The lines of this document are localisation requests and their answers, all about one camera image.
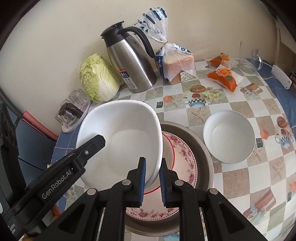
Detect orange snack packet front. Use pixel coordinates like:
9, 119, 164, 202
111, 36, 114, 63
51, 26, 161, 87
207, 65, 243, 92

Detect bagged sliced bread loaf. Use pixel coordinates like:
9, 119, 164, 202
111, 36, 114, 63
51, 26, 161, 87
134, 7, 196, 84

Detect clear glass mug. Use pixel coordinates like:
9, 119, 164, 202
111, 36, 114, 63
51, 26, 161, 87
238, 49, 263, 74

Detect pale blue white bowl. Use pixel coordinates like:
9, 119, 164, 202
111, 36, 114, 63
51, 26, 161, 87
203, 109, 255, 164

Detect napa cabbage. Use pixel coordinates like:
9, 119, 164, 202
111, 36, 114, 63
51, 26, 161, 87
79, 54, 120, 102

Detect pink floral round plate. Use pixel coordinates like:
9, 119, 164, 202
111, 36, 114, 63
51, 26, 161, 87
126, 132, 198, 221

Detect red rimmed floral bowl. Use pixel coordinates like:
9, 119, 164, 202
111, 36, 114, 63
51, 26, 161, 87
144, 132, 175, 195

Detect oval tray with glasses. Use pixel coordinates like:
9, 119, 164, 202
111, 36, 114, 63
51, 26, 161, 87
55, 89, 92, 133

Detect white square bowl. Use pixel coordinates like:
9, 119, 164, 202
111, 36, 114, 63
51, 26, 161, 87
76, 100, 163, 191

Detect orange snack packet back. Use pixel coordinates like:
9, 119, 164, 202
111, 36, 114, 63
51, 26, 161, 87
209, 53, 233, 69

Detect stainless steel round pan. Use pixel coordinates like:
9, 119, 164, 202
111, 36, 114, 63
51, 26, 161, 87
125, 121, 214, 237

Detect dark blue refrigerator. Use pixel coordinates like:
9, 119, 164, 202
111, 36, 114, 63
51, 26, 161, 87
0, 99, 58, 209

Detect white power strip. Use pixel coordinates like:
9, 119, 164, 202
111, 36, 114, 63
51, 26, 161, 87
271, 65, 292, 90

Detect orange snack packet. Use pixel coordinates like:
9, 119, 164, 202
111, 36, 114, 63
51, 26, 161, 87
207, 65, 243, 92
209, 53, 233, 69

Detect glass teapot brown handle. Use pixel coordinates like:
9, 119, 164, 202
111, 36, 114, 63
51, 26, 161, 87
56, 102, 83, 125

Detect stainless steel thermos jug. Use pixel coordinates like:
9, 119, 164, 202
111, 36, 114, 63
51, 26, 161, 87
101, 21, 157, 93

